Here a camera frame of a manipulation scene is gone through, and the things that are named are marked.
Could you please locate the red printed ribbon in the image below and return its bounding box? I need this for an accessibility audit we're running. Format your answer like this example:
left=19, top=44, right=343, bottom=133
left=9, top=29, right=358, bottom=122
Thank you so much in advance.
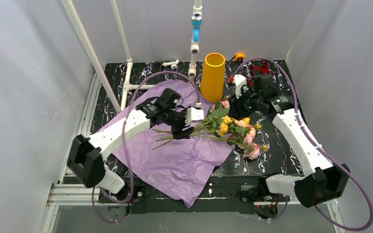
left=247, top=61, right=271, bottom=87

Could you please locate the purple pink wrapping paper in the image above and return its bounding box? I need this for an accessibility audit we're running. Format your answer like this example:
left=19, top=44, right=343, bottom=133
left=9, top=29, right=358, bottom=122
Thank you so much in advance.
left=98, top=79, right=236, bottom=209

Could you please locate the small white pipe elbow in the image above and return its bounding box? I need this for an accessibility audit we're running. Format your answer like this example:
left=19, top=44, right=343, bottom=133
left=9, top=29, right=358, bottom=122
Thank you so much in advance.
left=161, top=59, right=180, bottom=71

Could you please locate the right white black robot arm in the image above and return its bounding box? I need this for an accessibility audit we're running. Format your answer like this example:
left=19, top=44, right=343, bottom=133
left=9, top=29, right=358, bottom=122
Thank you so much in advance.
left=229, top=74, right=349, bottom=208

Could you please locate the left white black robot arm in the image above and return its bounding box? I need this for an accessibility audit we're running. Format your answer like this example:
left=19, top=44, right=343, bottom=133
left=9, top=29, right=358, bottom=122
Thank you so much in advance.
left=67, top=88, right=203, bottom=194

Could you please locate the yellow cylindrical vase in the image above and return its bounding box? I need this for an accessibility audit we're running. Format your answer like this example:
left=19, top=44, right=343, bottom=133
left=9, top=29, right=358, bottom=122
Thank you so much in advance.
left=200, top=52, right=225, bottom=103

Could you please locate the orange round button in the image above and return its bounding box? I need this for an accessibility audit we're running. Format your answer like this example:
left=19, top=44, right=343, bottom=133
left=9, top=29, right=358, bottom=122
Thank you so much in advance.
left=230, top=53, right=246, bottom=62

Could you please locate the blue pipe valve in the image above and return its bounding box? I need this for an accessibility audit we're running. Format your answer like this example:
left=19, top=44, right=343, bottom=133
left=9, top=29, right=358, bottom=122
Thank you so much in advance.
left=191, top=12, right=203, bottom=42

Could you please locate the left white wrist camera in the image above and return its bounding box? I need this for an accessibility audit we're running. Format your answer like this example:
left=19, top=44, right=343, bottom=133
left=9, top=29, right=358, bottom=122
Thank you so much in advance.
left=185, top=107, right=204, bottom=126

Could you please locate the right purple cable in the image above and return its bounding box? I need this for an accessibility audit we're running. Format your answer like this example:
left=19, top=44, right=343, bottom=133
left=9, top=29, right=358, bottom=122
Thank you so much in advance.
left=231, top=58, right=373, bottom=232

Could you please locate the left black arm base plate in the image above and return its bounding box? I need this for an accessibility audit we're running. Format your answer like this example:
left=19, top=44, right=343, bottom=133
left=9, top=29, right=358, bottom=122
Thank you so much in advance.
left=98, top=184, right=146, bottom=204

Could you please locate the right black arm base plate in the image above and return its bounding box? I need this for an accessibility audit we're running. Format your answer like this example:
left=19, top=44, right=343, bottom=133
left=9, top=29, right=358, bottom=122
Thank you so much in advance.
left=237, top=183, right=287, bottom=205

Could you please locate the white PVC pipe frame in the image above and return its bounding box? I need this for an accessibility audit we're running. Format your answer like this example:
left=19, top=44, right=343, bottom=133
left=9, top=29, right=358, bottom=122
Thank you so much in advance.
left=61, top=0, right=203, bottom=113

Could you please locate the aluminium extrusion frame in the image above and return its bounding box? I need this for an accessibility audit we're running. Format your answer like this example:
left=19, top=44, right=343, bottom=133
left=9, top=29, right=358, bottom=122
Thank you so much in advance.
left=40, top=64, right=347, bottom=233

